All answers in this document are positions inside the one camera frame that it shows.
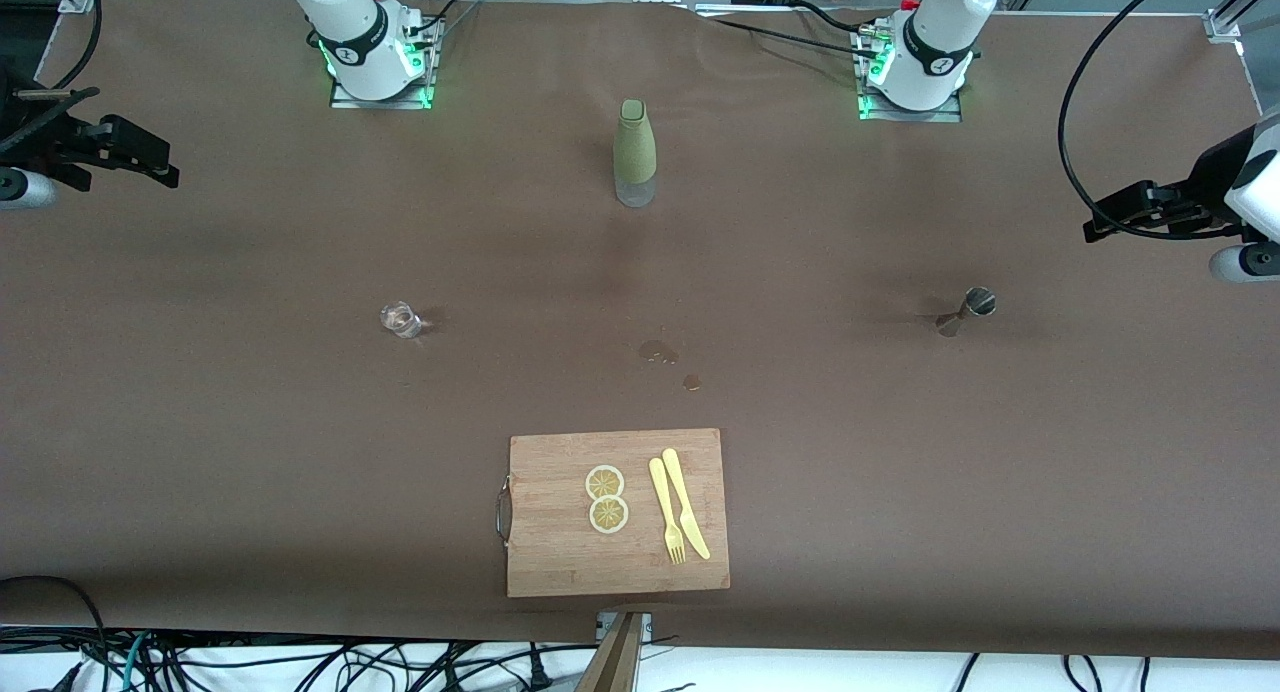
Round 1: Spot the steel jigger measuring cup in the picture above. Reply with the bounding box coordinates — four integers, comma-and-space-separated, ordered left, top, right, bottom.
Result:
935, 286, 998, 338

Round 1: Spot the clear glass shaker cup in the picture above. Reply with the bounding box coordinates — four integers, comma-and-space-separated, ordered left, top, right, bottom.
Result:
380, 300, 426, 340

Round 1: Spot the green sleeved glass bottle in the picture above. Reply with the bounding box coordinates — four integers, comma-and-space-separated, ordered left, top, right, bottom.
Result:
612, 98, 658, 209

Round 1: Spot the yellow plastic knife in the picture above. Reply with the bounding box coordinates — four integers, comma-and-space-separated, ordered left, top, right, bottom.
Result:
661, 448, 712, 561

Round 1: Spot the yellow plastic fork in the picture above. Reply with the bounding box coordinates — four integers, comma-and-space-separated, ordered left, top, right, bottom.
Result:
649, 457, 688, 565

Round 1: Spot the wooden cutting board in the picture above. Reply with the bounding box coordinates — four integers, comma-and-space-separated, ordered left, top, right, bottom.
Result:
495, 428, 732, 599

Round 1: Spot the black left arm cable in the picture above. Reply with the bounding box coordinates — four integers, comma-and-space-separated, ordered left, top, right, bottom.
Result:
1058, 0, 1280, 239

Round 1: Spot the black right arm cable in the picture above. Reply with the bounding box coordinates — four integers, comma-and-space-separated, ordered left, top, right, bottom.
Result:
50, 0, 102, 93

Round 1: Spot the black arm base cable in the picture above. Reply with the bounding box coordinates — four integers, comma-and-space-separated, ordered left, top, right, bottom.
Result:
700, 0, 883, 61

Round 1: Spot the black looped floor cable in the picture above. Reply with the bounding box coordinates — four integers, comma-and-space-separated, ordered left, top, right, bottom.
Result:
0, 575, 111, 692

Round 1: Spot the teal cable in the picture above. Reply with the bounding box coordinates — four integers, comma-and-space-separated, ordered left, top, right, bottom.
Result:
118, 632, 151, 692

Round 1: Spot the wooden post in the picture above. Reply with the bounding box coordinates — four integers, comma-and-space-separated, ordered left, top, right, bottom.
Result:
575, 612, 646, 692

